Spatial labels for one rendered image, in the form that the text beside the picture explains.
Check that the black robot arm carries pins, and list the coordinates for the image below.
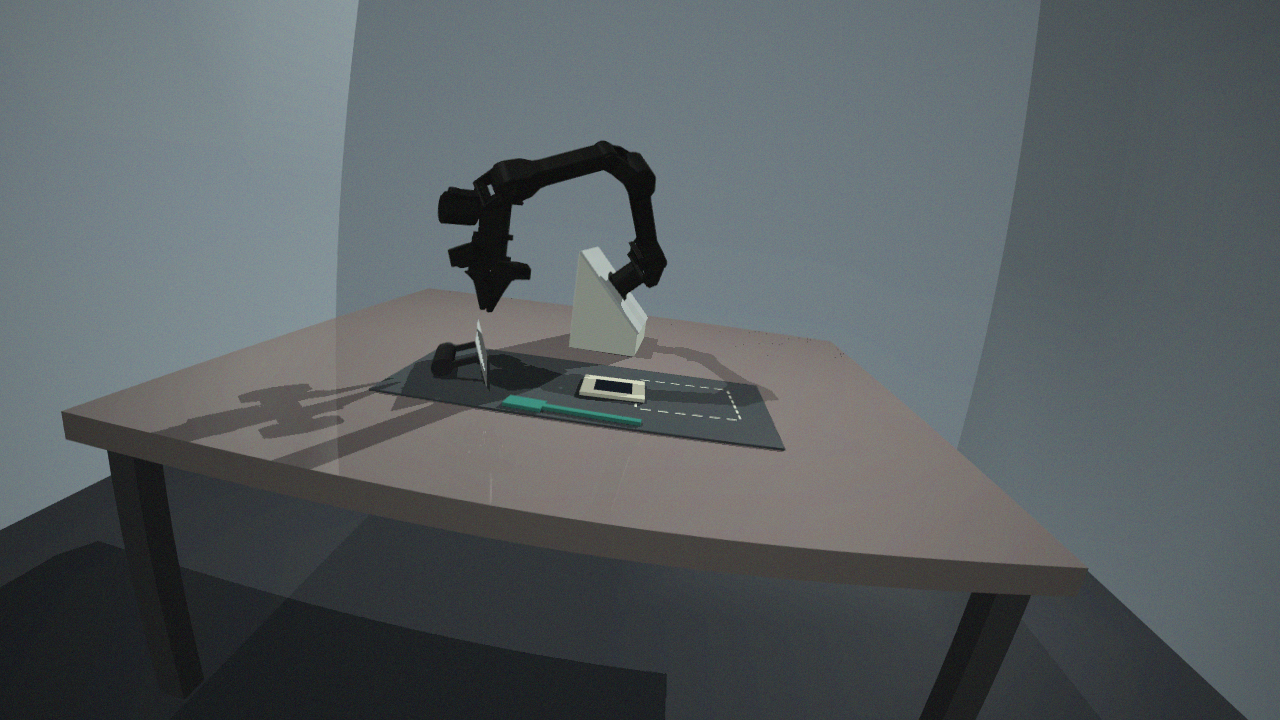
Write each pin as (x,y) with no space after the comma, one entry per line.
(519,179)

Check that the cream square tile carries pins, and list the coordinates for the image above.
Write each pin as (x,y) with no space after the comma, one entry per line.
(613,388)

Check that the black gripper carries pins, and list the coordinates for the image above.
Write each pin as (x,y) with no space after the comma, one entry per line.
(490,285)

